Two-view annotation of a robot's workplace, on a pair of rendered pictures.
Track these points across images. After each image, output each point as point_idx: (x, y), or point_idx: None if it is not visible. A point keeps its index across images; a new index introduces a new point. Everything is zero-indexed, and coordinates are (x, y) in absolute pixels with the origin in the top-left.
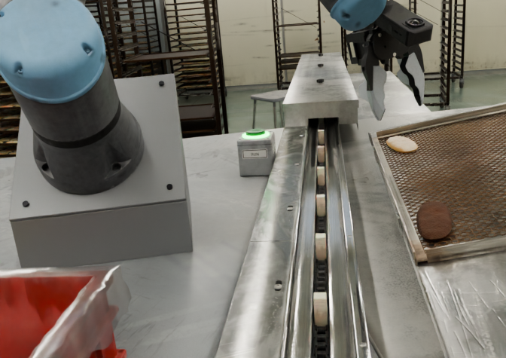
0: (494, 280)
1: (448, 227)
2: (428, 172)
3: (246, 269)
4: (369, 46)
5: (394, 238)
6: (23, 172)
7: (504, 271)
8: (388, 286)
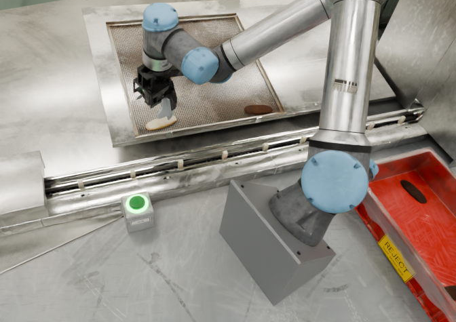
0: (290, 99)
1: (267, 105)
2: (207, 112)
3: (296, 161)
4: (174, 89)
5: (226, 137)
6: (323, 251)
7: (286, 97)
8: (263, 135)
